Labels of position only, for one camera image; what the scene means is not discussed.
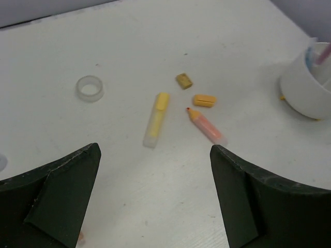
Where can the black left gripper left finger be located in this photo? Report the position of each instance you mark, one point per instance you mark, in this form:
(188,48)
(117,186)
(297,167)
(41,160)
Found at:
(46,206)

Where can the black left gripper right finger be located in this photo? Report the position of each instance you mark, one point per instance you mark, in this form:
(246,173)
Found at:
(262,209)

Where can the blue highlighter pen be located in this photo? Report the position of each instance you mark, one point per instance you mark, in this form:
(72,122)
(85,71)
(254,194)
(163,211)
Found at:
(310,53)

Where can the purple pen red tip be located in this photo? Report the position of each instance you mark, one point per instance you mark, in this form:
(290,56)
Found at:
(324,55)

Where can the clear tape roll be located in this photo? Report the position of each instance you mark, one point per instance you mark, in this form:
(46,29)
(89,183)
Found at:
(89,88)

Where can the white round desk organizer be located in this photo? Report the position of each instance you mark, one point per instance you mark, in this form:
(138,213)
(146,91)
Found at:
(308,91)

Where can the yellow highlighter pen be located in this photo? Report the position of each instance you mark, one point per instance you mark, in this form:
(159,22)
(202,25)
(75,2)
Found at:
(156,120)

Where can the tan eraser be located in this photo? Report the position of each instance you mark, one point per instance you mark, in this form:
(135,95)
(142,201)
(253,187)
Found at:
(184,81)

